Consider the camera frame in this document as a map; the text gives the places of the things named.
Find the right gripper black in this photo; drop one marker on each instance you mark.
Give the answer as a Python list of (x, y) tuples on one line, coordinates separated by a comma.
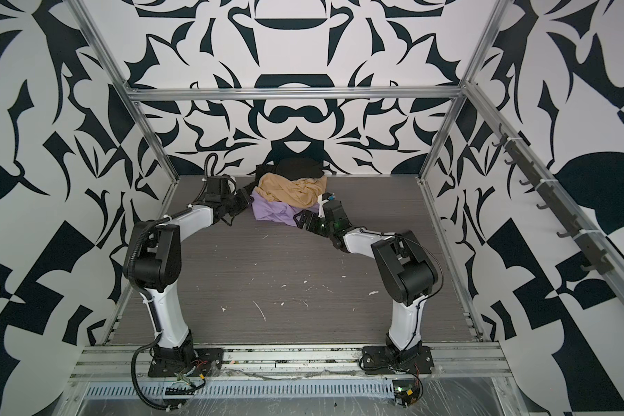
[(308, 214)]

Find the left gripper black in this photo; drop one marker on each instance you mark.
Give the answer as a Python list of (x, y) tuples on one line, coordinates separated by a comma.
[(244, 196)]

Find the purple cloth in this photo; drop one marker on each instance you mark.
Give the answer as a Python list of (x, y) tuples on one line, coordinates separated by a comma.
[(273, 211)]

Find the black cloth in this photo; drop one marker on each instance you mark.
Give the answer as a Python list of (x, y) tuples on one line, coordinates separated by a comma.
[(291, 169)]

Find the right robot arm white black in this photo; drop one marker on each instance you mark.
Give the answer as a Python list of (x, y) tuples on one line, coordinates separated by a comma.
[(406, 269)]

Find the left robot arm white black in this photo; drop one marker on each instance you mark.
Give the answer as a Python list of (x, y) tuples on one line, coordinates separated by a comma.
[(153, 261)]

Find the tan cloth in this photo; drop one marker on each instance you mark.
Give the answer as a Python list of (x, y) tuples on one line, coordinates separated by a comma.
[(302, 193)]

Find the small circuit board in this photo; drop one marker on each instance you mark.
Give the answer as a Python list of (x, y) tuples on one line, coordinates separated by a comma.
[(407, 392)]

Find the black hook rack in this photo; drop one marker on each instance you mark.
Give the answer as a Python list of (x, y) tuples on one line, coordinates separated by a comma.
[(555, 200)]

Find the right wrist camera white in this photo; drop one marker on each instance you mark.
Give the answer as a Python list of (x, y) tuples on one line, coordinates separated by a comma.
[(322, 200)]

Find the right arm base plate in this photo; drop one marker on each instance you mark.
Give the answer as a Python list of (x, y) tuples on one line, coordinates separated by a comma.
[(387, 360)]

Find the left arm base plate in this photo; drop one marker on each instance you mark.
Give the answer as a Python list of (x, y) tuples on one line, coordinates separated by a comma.
[(167, 362)]

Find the slotted cable duct grey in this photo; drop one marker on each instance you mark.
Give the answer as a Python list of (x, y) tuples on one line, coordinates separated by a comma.
[(261, 389)]

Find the aluminium frame crossbar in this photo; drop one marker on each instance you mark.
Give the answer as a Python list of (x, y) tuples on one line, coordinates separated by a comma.
[(302, 93)]

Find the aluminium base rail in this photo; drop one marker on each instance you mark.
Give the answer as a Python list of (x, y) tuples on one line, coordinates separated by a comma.
[(280, 361)]

